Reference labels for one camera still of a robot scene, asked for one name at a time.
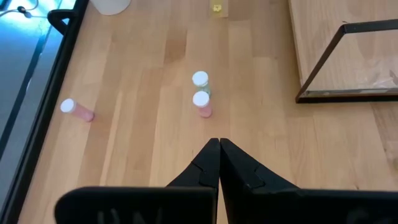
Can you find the green plant in white pot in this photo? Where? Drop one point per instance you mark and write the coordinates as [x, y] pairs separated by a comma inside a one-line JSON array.
[[110, 6]]

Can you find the small pink pill bottle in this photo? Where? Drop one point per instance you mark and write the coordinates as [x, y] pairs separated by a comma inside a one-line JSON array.
[[202, 104], [76, 109]]

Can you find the wooden shelf with black frame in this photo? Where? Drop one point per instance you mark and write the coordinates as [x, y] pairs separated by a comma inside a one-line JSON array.
[[311, 37]]

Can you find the clear plastic sheet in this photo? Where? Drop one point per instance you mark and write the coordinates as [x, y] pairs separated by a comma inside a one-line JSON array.
[[379, 74]]

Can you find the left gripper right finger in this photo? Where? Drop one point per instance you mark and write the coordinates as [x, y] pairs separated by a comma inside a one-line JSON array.
[[280, 208]]

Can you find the small yellow pill bottle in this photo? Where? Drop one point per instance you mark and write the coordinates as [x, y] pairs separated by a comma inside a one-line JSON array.
[[216, 7]]

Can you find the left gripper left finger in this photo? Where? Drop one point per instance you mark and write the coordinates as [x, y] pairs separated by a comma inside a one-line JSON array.
[[140, 205]]

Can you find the small green pill bottle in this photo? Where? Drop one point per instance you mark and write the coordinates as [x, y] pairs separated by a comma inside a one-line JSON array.
[[200, 80]]

